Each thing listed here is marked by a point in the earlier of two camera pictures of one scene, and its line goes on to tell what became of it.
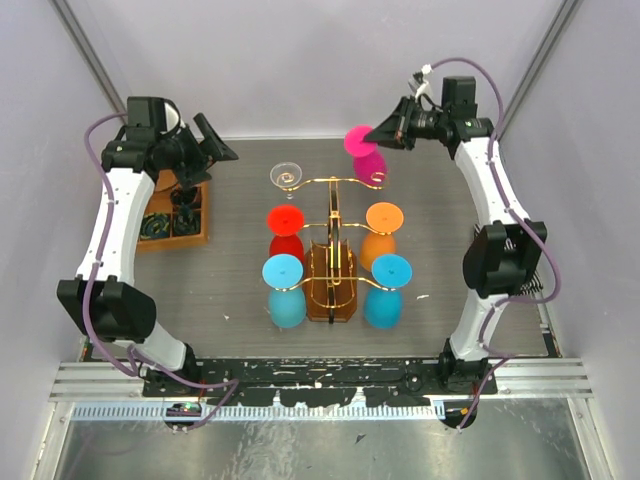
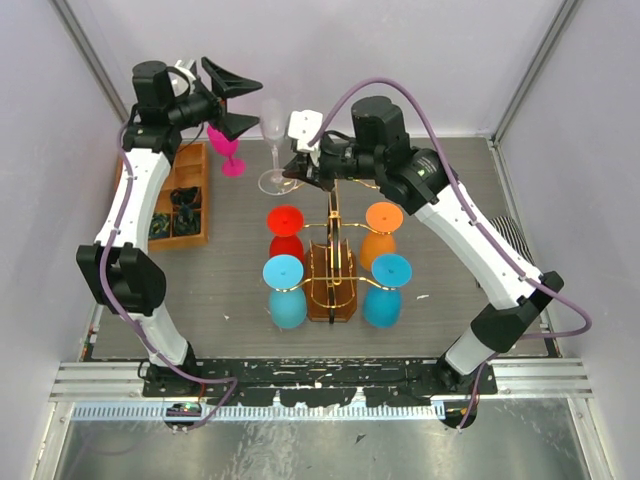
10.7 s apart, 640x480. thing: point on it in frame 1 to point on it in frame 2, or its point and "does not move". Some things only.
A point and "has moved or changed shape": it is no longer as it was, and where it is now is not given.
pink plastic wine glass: [368, 159] has moved or changed shape
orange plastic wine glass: [383, 219] does not move
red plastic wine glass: [285, 223] does not move
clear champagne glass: [286, 175] has moved or changed shape
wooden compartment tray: [161, 201] does not move
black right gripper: [395, 129] to [301, 167]
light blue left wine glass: [287, 306] does not move
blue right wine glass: [383, 303] does not move
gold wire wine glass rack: [330, 270] does not move
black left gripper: [198, 172] to [233, 124]
